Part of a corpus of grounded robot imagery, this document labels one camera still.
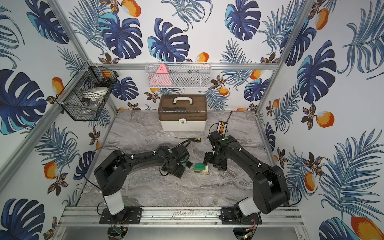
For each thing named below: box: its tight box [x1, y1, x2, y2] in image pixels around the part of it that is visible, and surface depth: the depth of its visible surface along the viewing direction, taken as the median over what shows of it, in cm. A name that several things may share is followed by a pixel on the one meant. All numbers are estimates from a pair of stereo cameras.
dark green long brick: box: [194, 163, 206, 173], surface depth 90 cm
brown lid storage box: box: [158, 94, 208, 132], surface depth 100 cm
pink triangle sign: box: [148, 63, 172, 87], surface depth 92 cm
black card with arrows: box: [216, 120, 228, 137], surface depth 112 cm
